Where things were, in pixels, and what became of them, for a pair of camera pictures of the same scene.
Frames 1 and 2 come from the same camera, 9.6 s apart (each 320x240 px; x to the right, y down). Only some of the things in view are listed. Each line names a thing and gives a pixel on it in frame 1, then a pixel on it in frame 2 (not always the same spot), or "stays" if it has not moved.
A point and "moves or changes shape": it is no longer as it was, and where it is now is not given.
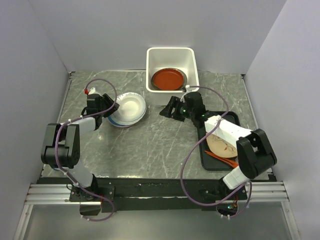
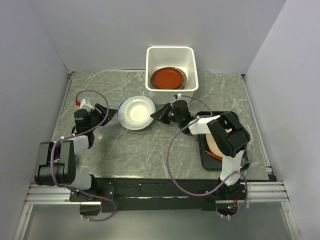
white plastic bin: x=157 y=58 stays
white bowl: x=132 y=109 moves or changes shape
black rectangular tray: x=208 y=162 stays
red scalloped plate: x=168 y=79 stays
